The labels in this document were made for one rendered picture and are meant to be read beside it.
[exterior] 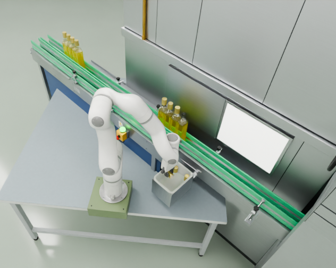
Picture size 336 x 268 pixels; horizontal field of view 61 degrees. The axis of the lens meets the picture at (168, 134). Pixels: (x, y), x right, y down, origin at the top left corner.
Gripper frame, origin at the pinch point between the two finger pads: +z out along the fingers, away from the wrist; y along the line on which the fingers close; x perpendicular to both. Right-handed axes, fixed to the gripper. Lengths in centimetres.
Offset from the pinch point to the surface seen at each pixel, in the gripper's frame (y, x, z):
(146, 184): 1.7, -19.5, 33.2
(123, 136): -2, -51, 10
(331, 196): -10, 75, -53
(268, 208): -27, 56, 2
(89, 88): -6, -101, -3
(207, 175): -22.1, 14.2, 8.5
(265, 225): -25, 59, 14
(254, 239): -46, 56, 71
